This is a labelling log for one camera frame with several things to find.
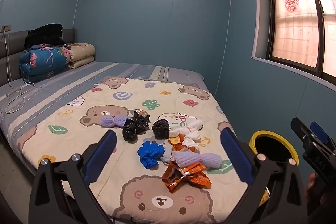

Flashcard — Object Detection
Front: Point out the brown framed window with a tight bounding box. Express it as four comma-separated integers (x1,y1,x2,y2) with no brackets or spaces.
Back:
251,0,336,88

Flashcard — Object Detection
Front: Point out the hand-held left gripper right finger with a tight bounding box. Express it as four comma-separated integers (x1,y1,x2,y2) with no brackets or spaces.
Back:
218,127,310,224

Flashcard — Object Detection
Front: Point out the bear print quilt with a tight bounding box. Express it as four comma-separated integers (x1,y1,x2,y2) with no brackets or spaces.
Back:
7,76,259,224

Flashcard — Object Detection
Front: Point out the yellow rimmed black trash bin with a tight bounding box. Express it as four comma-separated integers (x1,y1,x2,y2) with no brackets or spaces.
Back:
249,130,300,207

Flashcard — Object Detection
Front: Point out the small torn orange wrapper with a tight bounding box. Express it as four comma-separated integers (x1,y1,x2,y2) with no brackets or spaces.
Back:
168,134,185,153

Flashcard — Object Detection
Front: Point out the beige folded pillow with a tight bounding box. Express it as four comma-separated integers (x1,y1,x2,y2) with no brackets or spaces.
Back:
64,43,96,69

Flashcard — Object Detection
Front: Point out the long purple foam net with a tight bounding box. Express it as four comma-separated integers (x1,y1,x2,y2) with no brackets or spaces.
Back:
160,147,222,169

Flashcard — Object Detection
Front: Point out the blue plastic bag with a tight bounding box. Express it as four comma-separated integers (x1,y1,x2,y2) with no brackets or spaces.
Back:
137,140,166,169

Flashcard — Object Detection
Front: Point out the grey striped bedsheet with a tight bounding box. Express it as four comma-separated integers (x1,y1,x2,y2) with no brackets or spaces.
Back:
0,61,205,161

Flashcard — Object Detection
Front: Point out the pile of black clothes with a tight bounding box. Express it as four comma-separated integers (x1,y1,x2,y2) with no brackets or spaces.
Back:
24,23,66,51

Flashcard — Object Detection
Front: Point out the folded blue floral quilt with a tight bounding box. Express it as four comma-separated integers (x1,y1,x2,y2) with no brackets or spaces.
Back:
19,44,72,83

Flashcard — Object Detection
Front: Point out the white charger cable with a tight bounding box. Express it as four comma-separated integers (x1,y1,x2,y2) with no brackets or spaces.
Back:
4,30,36,114

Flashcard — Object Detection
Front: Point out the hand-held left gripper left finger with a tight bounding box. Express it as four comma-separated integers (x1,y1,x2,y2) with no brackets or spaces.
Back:
28,129,118,224

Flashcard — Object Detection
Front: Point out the crumpled black plastic bag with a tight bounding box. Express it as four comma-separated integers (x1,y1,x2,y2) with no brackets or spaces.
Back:
152,119,171,139
122,119,137,143
133,111,151,134

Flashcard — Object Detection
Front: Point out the person's right hand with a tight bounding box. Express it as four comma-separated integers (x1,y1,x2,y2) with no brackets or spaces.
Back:
306,173,319,203

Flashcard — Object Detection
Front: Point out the large orange snack wrapper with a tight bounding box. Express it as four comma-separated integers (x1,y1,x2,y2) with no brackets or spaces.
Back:
161,161,213,193

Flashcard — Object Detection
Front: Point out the short purple foam net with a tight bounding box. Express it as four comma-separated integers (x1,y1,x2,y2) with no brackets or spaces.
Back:
100,115,132,128

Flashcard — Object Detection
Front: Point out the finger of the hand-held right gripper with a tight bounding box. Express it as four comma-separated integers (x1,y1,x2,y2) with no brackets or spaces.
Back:
310,121,336,151
290,118,315,147

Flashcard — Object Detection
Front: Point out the red round window decal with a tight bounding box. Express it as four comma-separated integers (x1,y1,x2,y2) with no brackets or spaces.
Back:
285,0,300,12

